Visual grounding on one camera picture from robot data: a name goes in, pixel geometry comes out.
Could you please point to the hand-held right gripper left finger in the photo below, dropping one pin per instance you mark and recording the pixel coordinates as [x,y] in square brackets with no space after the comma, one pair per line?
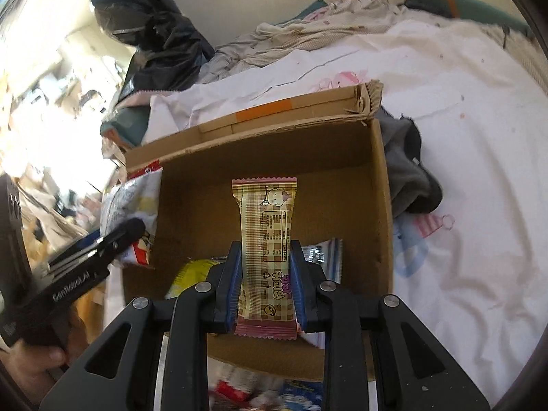
[233,276]

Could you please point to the black plastic bag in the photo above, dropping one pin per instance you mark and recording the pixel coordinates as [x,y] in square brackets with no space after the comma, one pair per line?
[162,30]

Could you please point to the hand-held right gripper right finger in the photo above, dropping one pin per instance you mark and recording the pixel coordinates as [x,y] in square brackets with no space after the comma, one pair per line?
[298,284]

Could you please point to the dark grey cloth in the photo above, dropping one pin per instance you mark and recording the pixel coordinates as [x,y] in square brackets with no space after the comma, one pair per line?
[406,167]

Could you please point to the yellow snack packet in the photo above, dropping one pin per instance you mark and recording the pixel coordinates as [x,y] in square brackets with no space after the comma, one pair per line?
[188,274]

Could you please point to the person's left hand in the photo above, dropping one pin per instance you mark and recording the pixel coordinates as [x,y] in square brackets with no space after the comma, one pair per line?
[36,361]

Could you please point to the checkered pink snack bar packet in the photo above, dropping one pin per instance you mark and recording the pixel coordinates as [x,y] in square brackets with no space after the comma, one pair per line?
[265,231]

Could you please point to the white printed bedsheet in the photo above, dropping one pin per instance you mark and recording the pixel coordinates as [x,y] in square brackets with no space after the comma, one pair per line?
[471,137]

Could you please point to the silver blue snack packet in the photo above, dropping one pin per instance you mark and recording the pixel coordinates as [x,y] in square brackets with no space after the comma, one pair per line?
[321,257]

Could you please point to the teal orange cloth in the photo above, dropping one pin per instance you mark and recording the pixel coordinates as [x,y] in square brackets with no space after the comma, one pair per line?
[124,130]

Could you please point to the crumpled pale clothes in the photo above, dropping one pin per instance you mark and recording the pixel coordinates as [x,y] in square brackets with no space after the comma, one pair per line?
[299,30]

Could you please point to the teal blanket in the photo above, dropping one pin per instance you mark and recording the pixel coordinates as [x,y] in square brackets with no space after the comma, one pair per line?
[471,6]

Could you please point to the blue cartoon snack packet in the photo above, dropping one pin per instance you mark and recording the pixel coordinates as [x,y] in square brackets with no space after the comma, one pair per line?
[299,394]

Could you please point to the cardboard box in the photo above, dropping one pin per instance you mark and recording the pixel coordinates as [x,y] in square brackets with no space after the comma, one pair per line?
[192,205]

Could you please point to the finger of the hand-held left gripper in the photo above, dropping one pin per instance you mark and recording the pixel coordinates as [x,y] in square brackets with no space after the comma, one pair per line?
[124,233]

